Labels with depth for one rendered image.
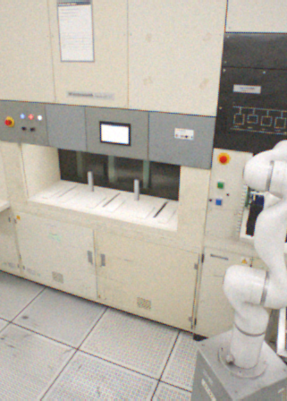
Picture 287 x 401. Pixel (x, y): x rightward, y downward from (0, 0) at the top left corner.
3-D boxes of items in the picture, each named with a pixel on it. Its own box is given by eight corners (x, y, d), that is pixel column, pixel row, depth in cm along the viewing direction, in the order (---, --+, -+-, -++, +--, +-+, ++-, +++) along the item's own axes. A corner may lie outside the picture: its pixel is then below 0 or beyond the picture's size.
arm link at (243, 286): (265, 340, 112) (278, 288, 102) (214, 325, 119) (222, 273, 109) (268, 318, 122) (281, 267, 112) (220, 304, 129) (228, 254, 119)
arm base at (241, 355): (237, 386, 116) (245, 351, 108) (209, 347, 132) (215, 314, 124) (276, 368, 123) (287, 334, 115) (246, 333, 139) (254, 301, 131)
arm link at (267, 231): (243, 289, 121) (288, 301, 115) (239, 306, 110) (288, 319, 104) (268, 157, 106) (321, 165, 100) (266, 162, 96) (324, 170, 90)
